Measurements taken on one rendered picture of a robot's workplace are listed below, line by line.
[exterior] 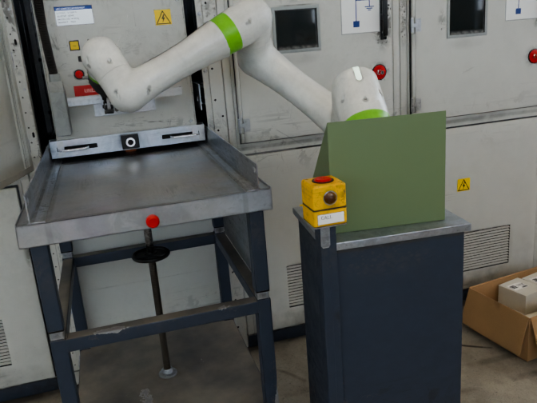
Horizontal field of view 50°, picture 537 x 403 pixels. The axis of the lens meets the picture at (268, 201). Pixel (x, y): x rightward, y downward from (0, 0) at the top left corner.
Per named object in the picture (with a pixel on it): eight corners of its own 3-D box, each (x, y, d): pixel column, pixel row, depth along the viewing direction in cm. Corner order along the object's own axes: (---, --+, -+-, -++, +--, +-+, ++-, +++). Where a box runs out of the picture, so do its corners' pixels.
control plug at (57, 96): (72, 135, 190) (62, 81, 185) (56, 137, 189) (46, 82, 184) (73, 132, 197) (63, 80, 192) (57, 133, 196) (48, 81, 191)
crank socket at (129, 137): (140, 148, 204) (138, 133, 203) (122, 149, 203) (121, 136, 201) (139, 146, 207) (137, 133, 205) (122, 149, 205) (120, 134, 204)
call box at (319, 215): (348, 225, 131) (346, 181, 128) (315, 230, 129) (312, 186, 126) (334, 214, 139) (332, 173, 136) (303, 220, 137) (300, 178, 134)
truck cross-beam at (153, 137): (205, 140, 213) (204, 123, 211) (52, 159, 200) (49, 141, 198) (203, 137, 217) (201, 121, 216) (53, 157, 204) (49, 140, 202)
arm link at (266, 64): (379, 140, 177) (257, 49, 195) (387, 109, 162) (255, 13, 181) (352, 167, 173) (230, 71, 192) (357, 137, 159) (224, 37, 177)
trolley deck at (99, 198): (272, 209, 150) (271, 186, 148) (19, 249, 135) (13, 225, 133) (220, 160, 213) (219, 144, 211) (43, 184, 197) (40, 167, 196)
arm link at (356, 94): (387, 147, 160) (371, 93, 168) (396, 114, 146) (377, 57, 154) (341, 155, 159) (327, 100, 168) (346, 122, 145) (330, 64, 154)
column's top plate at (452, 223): (414, 197, 171) (414, 190, 170) (471, 230, 141) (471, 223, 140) (292, 213, 165) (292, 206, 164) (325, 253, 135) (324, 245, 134)
